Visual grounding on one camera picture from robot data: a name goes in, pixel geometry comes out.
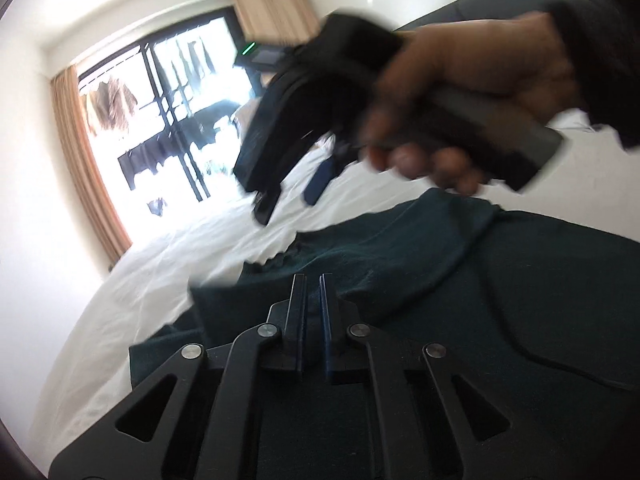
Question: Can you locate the dark green knit sweater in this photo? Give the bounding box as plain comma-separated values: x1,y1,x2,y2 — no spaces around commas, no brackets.
129,190,639,479

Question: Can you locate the black jacket sleeve forearm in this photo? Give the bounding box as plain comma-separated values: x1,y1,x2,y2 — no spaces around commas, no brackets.
548,0,639,150

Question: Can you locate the person right hand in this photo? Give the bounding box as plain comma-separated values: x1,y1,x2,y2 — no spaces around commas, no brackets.
360,12,580,196

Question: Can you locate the right beige curtain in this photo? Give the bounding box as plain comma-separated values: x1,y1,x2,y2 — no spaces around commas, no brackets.
233,0,320,46

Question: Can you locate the beige curtain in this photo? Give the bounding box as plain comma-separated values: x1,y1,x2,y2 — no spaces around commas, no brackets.
50,65,131,266
233,0,320,46

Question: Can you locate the dark hanging laundry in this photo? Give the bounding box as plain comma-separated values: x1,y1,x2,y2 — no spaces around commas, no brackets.
118,100,240,191

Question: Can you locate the left beige curtain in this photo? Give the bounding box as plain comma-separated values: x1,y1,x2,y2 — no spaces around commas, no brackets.
50,65,131,266

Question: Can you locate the brown hanging garment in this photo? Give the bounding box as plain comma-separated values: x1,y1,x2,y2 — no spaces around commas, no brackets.
80,78,138,136

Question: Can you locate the dark grey upholstered headboard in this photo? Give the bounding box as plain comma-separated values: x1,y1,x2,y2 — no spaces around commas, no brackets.
397,0,556,32

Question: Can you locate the white bed sheet mattress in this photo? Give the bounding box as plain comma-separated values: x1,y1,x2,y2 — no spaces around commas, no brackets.
24,112,639,470

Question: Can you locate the black camera box green light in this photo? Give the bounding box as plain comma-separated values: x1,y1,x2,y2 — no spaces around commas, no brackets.
234,41,294,75

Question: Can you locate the black balcony door frame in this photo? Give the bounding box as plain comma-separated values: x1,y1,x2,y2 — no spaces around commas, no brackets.
78,6,262,206

